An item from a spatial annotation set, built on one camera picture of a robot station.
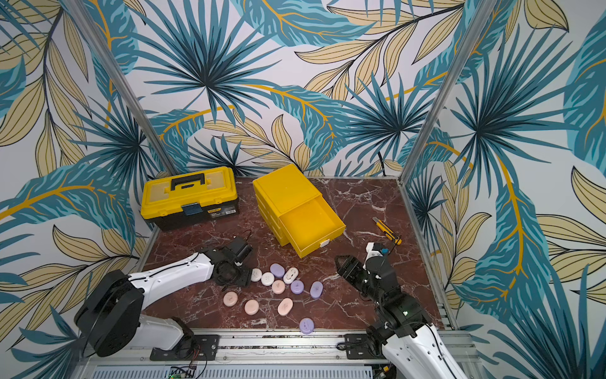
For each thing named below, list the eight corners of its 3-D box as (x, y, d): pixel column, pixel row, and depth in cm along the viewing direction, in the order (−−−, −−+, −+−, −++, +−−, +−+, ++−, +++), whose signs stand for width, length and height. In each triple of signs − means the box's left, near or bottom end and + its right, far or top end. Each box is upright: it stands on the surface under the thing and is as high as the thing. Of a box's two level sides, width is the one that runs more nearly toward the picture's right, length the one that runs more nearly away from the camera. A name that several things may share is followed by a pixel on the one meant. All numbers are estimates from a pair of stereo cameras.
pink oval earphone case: (275, 309, 83) (275, 307, 81) (287, 297, 85) (287, 295, 83) (283, 317, 81) (282, 316, 79) (295, 305, 84) (294, 303, 82)
